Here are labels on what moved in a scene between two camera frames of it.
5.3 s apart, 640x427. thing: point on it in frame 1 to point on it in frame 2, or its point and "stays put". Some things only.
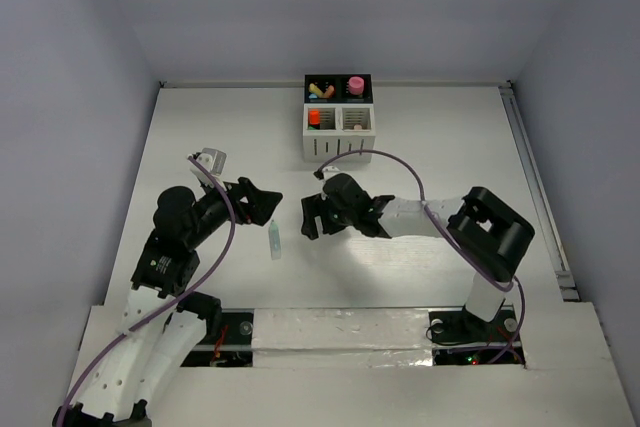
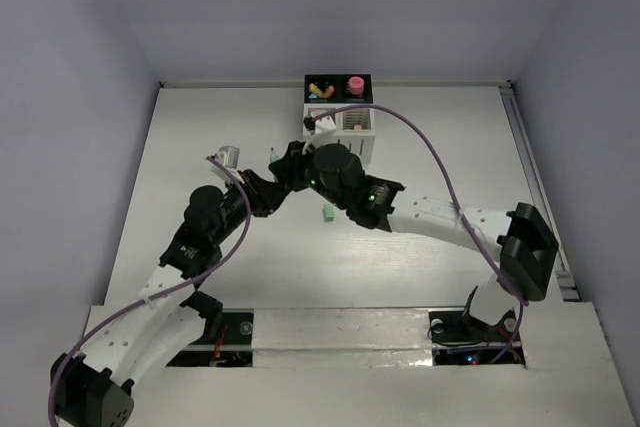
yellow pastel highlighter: (313, 88) stays put
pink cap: (356, 85) stays put
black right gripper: (313, 206) to (290, 166)
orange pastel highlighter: (329, 92) stays put
